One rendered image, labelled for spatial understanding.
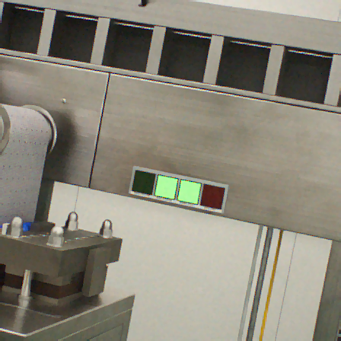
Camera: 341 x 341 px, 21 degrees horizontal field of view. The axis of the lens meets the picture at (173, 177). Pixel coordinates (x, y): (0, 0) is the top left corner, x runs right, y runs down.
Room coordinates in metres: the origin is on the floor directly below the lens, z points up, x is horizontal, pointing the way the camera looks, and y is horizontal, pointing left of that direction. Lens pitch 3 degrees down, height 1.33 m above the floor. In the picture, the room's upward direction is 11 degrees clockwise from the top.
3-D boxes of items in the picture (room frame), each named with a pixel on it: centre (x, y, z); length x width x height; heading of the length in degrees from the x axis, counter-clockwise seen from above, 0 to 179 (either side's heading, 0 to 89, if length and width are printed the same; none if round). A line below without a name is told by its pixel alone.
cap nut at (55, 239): (1.98, 0.23, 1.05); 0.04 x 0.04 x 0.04
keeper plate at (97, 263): (2.14, 0.13, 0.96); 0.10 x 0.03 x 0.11; 164
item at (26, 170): (2.14, 0.36, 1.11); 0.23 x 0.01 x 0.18; 164
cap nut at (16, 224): (2.00, 0.32, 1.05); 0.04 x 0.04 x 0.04
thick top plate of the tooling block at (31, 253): (2.15, 0.23, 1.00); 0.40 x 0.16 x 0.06; 164
